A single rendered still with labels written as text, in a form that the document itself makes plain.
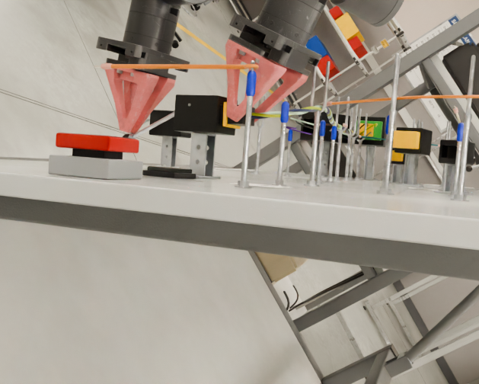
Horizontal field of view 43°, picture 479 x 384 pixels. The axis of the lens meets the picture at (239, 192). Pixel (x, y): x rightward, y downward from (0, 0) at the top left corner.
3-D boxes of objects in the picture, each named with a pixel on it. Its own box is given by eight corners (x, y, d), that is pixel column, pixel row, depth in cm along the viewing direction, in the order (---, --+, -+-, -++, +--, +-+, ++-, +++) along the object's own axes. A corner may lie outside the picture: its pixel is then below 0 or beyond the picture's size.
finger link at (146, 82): (170, 141, 75) (188, 66, 74) (134, 136, 69) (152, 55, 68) (129, 129, 79) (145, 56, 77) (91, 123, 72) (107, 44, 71)
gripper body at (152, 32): (188, 77, 75) (202, 17, 74) (136, 62, 66) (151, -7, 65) (148, 68, 78) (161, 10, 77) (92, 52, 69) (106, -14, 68)
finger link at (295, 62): (279, 137, 68) (318, 59, 66) (249, 132, 62) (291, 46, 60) (234, 110, 71) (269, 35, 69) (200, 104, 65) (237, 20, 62)
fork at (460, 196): (469, 202, 59) (483, 54, 58) (449, 200, 60) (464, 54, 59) (469, 201, 61) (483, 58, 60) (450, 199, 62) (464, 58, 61)
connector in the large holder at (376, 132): (381, 140, 137) (383, 122, 137) (379, 139, 135) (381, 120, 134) (356, 139, 139) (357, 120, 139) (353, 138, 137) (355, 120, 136)
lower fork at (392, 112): (393, 195, 61) (406, 52, 61) (375, 193, 62) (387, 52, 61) (394, 194, 63) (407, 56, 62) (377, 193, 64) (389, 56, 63)
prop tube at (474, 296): (392, 363, 136) (495, 267, 128) (394, 360, 138) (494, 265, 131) (403, 374, 135) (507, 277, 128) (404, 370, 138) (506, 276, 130)
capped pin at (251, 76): (235, 187, 53) (244, 61, 52) (252, 187, 53) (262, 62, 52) (233, 187, 51) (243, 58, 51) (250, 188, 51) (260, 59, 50)
